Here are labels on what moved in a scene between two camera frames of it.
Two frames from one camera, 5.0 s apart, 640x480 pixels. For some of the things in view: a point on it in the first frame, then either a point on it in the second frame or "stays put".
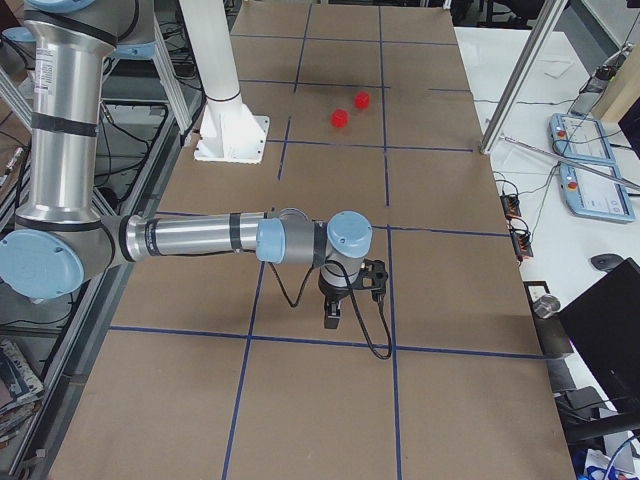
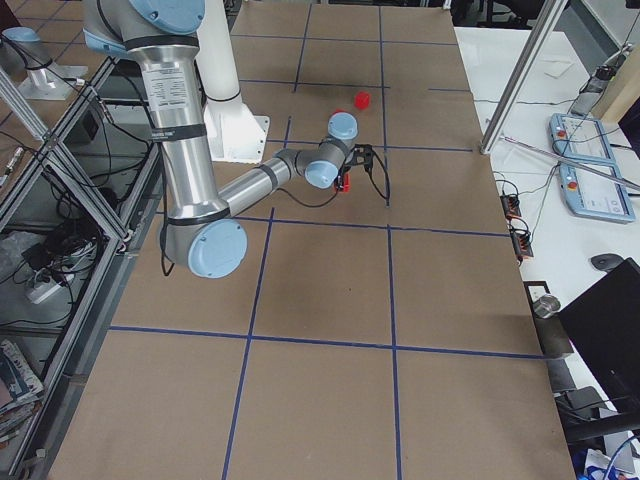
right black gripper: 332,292 to 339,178
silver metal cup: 546,306 stays put
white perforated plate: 228,130 stays put
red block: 362,99 stays put
